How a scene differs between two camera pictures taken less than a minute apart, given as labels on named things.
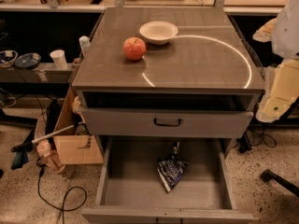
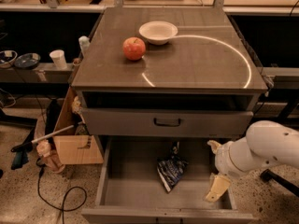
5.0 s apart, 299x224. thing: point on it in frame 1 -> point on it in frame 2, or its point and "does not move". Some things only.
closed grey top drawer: (106, 123) does not move
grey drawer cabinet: (171, 90) does not move
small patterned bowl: (7, 58) does not move
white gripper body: (286, 35) -> (222, 159)
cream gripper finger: (264, 34) -> (215, 146)
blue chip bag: (172, 168) does not move
